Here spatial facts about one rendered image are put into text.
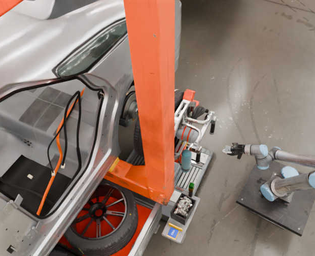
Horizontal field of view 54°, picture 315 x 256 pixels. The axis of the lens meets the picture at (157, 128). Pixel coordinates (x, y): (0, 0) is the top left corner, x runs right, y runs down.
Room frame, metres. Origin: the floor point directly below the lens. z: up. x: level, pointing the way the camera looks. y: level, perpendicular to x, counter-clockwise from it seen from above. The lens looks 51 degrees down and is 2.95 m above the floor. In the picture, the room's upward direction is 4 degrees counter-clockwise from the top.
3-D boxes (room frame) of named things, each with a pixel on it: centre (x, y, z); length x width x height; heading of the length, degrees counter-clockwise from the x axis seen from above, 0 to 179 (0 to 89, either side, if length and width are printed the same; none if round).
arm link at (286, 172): (1.27, -1.09, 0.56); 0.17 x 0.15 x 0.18; 121
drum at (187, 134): (1.60, -0.26, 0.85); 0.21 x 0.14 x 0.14; 60
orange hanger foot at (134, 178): (1.38, 0.29, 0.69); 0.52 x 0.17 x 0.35; 60
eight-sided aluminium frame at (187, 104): (1.64, -0.20, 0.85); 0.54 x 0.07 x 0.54; 150
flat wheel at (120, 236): (1.12, 0.55, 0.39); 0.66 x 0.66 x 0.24
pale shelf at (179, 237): (1.04, -0.16, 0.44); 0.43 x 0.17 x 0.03; 150
